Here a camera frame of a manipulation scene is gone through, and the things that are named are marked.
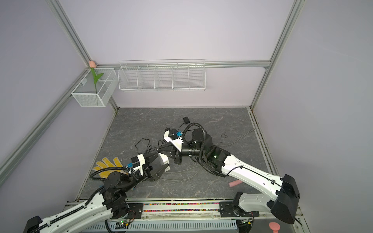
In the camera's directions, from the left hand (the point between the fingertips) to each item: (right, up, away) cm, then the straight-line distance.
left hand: (164, 159), depth 63 cm
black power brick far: (+8, +18, +49) cm, 53 cm away
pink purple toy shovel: (+37, -19, +18) cm, 45 cm away
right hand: (-2, +4, -3) cm, 5 cm away
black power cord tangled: (-21, 0, +36) cm, 42 cm away
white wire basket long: (-8, +49, +36) cm, 61 cm away
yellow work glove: (-42, -10, +27) cm, 51 cm away
